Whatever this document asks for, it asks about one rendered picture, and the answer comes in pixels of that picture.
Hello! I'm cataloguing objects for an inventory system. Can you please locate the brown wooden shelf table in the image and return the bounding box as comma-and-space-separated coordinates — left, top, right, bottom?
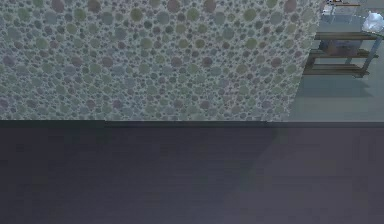
302, 31, 384, 79

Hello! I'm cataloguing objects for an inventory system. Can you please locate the pale translucent round object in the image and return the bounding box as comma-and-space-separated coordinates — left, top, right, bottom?
362, 11, 384, 34

